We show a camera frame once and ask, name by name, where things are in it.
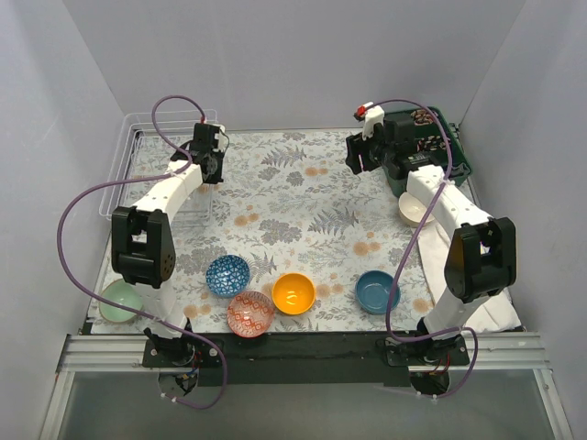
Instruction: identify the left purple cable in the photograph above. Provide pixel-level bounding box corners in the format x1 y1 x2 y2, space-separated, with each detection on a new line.
56 94 228 412

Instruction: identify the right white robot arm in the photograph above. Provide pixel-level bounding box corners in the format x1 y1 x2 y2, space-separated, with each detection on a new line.
346 103 520 365

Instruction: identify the white wire dish rack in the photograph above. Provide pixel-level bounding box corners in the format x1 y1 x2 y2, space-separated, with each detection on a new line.
99 110 213 228

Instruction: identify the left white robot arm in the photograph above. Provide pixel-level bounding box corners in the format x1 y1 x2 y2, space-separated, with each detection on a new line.
111 123 229 367

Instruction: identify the mint green bowl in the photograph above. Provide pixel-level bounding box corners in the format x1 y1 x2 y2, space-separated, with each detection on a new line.
99 279 143 324

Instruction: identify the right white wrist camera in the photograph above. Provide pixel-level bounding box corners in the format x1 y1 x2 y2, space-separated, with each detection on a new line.
353 102 385 140

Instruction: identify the yellow bowl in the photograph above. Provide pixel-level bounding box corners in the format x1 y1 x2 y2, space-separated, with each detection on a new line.
271 272 316 315

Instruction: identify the white cloth towel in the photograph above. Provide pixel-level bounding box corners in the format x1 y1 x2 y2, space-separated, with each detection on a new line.
417 221 521 333

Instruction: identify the blue patterned bowl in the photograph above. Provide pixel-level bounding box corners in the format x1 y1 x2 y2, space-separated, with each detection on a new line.
205 255 250 298

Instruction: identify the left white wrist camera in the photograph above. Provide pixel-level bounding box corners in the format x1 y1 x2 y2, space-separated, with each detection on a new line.
215 124 230 152

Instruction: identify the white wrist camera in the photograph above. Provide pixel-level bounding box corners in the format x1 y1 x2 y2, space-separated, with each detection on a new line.
215 124 230 152
353 102 385 140

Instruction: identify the cream white bowl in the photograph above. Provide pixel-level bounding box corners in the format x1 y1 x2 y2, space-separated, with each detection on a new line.
398 192 426 228

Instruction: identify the red patterned bowl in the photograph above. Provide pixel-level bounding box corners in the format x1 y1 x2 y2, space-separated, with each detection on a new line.
227 291 275 338

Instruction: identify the floral table mat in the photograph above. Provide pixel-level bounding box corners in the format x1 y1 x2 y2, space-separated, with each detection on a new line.
91 129 487 335

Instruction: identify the dark blue bowl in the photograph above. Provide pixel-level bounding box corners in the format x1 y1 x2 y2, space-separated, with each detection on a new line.
355 270 393 315

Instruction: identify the green compartment tray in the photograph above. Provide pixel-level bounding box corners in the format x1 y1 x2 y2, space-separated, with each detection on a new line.
384 106 472 197

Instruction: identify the aluminium frame rail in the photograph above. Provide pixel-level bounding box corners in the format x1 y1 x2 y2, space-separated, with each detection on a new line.
57 332 551 372

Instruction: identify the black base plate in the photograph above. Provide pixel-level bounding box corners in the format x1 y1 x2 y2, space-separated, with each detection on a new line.
140 327 470 389

